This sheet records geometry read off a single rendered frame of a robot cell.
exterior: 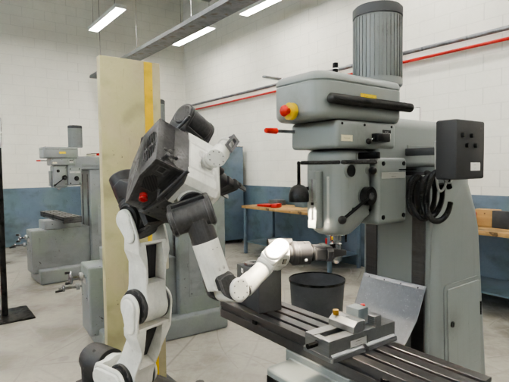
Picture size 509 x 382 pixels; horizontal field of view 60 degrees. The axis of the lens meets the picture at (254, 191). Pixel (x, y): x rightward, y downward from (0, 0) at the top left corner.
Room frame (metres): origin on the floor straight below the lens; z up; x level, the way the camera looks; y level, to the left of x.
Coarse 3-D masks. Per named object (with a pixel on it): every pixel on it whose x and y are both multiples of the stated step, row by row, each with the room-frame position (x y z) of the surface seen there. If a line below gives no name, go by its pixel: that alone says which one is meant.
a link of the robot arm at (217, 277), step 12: (216, 240) 1.43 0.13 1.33; (204, 252) 1.41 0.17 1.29; (216, 252) 1.42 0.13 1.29; (204, 264) 1.41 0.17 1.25; (216, 264) 1.41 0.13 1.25; (204, 276) 1.42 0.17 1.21; (216, 276) 1.41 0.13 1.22; (228, 276) 1.42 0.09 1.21; (216, 288) 1.41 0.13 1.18; (228, 288) 1.41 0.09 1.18; (240, 288) 1.42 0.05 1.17; (216, 300) 1.50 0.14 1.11; (240, 300) 1.41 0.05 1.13
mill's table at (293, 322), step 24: (240, 312) 2.01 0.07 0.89; (288, 312) 1.95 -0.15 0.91; (312, 312) 1.95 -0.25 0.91; (264, 336) 1.86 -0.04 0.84; (288, 336) 1.76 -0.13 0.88; (312, 360) 1.63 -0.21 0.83; (360, 360) 1.46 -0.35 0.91; (384, 360) 1.45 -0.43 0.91; (408, 360) 1.45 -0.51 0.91; (432, 360) 1.45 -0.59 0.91
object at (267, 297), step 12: (240, 264) 2.12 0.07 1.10; (252, 264) 2.06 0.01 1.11; (240, 276) 2.09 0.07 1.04; (276, 276) 1.98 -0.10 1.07; (264, 288) 1.95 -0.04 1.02; (276, 288) 1.98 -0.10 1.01; (252, 300) 1.99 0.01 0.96; (264, 300) 1.95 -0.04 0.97; (276, 300) 1.98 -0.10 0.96; (264, 312) 1.95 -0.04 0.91
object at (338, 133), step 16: (304, 128) 1.64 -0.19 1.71; (320, 128) 1.58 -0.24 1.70; (336, 128) 1.52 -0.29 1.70; (352, 128) 1.57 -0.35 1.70; (368, 128) 1.62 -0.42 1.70; (384, 128) 1.68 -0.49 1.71; (304, 144) 1.64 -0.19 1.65; (320, 144) 1.58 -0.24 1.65; (336, 144) 1.52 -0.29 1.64; (352, 144) 1.57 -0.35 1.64; (368, 144) 1.62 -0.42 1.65; (384, 144) 1.68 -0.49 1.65
